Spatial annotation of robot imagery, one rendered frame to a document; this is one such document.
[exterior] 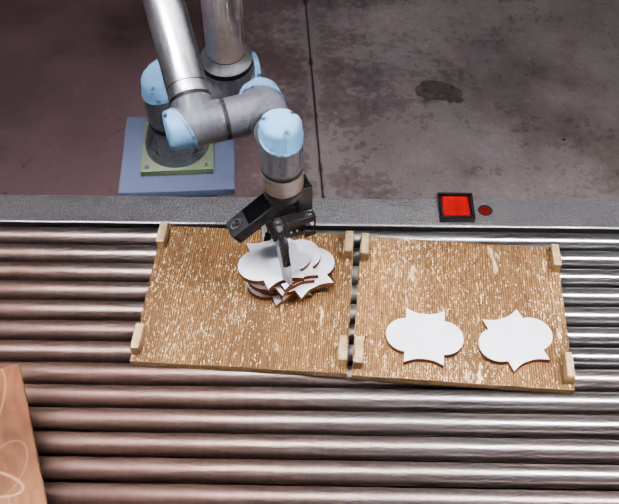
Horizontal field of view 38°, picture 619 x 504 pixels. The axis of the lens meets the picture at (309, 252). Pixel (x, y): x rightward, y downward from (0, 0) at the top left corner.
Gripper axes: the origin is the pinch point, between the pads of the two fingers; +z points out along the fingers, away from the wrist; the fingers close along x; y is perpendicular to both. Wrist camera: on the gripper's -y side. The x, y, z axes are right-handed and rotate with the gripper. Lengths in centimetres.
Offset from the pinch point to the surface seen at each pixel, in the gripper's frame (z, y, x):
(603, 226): 9, 72, -10
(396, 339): 5.5, 16.0, -22.5
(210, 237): 6.6, -8.5, 16.8
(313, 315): 6.6, 3.9, -10.4
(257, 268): -0.5, -4.0, -0.8
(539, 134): 100, 146, 103
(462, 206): 7.3, 45.5, 5.3
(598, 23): 100, 209, 157
